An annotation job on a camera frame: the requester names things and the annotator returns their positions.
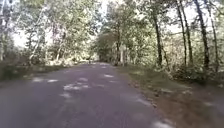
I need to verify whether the grey asphalt road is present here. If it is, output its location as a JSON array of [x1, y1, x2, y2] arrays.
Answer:
[[0, 61, 178, 128]]

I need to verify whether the leaf-strewn dirt verge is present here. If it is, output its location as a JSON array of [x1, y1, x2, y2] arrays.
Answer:
[[114, 63, 224, 128]]

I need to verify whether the row of trees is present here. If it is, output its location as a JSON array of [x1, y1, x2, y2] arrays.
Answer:
[[0, 0, 101, 68], [94, 0, 224, 84]]

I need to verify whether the grass verge with undergrowth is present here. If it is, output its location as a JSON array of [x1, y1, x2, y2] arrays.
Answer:
[[0, 59, 89, 83]]

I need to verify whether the pale sign on post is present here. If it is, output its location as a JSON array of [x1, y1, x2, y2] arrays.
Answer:
[[119, 43, 127, 66]]

